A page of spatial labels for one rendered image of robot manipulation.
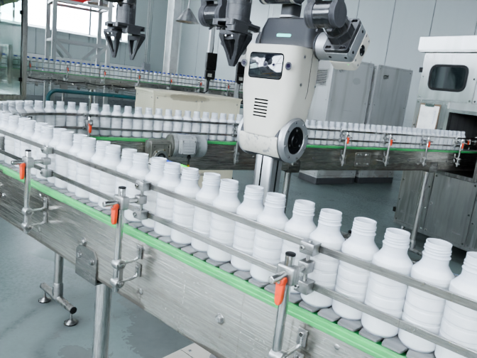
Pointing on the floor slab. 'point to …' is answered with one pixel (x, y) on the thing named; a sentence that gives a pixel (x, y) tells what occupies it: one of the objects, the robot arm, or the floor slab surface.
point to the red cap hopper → (75, 40)
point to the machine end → (451, 76)
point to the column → (172, 37)
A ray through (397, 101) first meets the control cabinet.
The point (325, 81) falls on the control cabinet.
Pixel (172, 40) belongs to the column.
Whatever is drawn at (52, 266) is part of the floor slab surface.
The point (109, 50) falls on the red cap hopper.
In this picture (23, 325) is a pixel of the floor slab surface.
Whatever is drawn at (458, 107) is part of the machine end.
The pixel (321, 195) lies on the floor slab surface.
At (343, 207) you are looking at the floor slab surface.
